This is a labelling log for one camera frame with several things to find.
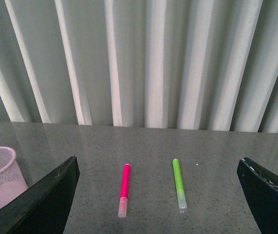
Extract pink mesh pen cup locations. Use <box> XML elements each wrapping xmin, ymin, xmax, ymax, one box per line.
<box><xmin>0</xmin><ymin>146</ymin><xmax>28</xmax><ymax>209</ymax></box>

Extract pink highlighter pen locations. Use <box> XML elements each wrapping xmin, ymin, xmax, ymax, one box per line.
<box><xmin>118</xmin><ymin>164</ymin><xmax>131</xmax><ymax>218</ymax></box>

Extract green highlighter pen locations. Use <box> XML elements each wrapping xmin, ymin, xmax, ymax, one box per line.
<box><xmin>172</xmin><ymin>158</ymin><xmax>187</xmax><ymax>213</ymax></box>

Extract grey pleated curtain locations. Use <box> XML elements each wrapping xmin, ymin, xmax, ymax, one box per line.
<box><xmin>0</xmin><ymin>0</ymin><xmax>278</xmax><ymax>133</ymax></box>

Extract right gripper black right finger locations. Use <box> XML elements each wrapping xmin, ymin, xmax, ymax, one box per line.
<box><xmin>237</xmin><ymin>157</ymin><xmax>278</xmax><ymax>234</ymax></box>

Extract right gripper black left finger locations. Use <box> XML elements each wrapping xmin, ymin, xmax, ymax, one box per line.
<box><xmin>0</xmin><ymin>156</ymin><xmax>80</xmax><ymax>234</ymax></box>

